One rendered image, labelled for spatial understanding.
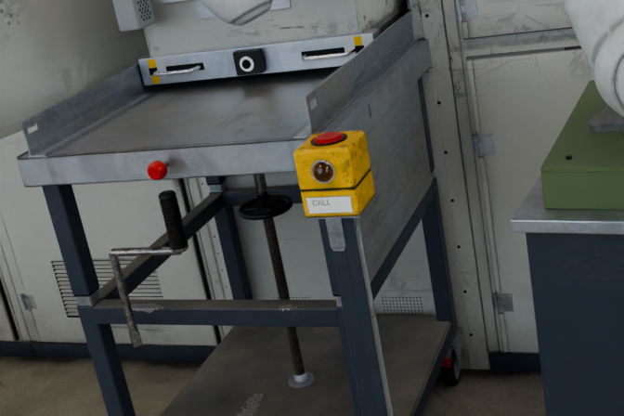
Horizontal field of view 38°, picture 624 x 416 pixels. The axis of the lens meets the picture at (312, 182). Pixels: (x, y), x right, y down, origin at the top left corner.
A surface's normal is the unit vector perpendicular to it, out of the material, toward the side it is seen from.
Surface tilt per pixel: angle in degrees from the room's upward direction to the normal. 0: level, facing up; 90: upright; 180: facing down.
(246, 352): 0
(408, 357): 0
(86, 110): 90
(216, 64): 90
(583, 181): 90
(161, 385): 0
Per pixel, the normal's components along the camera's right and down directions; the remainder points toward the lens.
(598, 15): -0.76, 0.27
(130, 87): 0.93, -0.05
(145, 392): -0.18, -0.93
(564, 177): -0.44, 0.36
